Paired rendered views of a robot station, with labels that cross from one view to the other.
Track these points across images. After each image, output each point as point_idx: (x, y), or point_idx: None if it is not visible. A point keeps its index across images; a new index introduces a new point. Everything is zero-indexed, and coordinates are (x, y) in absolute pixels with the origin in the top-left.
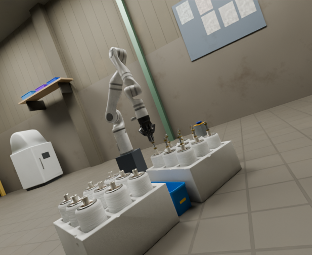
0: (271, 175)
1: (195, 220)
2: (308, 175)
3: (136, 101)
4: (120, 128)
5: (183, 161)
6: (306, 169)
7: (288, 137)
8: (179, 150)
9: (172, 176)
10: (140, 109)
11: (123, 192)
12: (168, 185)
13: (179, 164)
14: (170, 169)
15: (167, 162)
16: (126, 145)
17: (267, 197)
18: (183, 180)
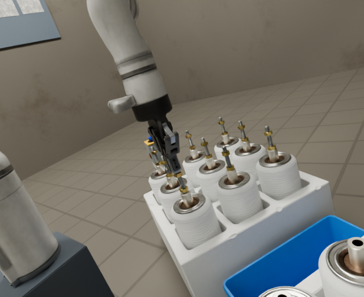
0: (312, 174)
1: None
2: (343, 157)
3: (145, 42)
4: (5, 164)
5: (297, 178)
6: (326, 156)
7: (215, 152)
8: (263, 164)
9: (281, 225)
10: (157, 70)
11: None
12: (288, 251)
13: (269, 197)
14: (278, 211)
15: (253, 201)
16: (43, 229)
17: None
18: (308, 219)
